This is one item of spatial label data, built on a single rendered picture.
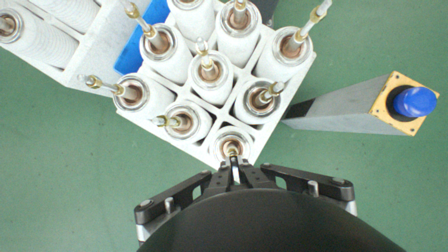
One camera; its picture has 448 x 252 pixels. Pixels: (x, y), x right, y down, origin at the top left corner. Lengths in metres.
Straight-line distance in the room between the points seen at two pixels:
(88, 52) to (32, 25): 0.08
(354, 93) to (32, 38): 0.67
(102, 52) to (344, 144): 0.90
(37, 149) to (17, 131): 0.12
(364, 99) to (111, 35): 0.62
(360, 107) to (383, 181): 0.57
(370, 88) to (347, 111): 0.04
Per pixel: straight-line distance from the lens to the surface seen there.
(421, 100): 0.30
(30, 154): 1.00
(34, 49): 0.54
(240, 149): 0.25
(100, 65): 0.56
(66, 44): 0.56
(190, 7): 0.34
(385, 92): 0.29
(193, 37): 0.39
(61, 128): 0.87
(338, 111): 0.32
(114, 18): 0.55
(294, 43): 0.29
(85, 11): 0.55
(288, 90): 0.36
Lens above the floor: 0.49
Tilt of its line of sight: 88 degrees down
